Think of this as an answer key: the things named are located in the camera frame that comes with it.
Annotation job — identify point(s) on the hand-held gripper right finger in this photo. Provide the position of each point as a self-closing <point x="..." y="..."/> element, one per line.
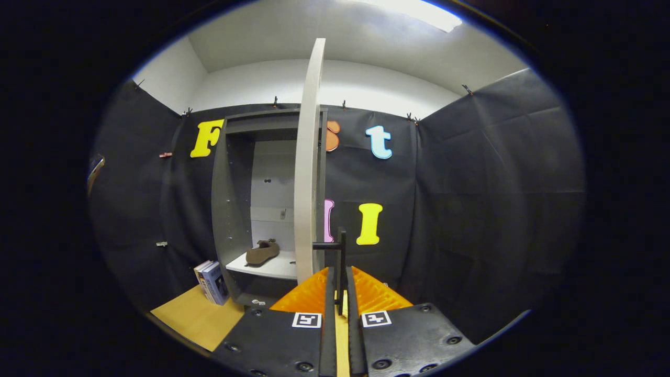
<point x="408" y="340"/>

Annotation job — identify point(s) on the long ceiling light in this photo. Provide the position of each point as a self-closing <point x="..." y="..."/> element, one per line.
<point x="419" y="13"/>

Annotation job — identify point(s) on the beige shoe cabinet door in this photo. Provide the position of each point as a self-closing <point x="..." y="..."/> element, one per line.
<point x="308" y="183"/>

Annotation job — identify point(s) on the black backdrop cloth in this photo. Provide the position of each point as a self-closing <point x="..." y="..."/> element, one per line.
<point x="471" y="209"/>

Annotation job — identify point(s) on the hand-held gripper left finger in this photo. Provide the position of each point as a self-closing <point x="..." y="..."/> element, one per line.
<point x="282" y="345"/>

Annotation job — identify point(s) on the brown fluffy slipper shoe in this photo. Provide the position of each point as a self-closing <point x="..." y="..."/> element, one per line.
<point x="261" y="253"/>

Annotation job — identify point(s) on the grey shoe cabinet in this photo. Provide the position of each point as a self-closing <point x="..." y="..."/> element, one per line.
<point x="233" y="209"/>

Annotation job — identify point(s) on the stack of white-blue boxes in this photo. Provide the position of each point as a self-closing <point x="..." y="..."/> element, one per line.
<point x="213" y="283"/>

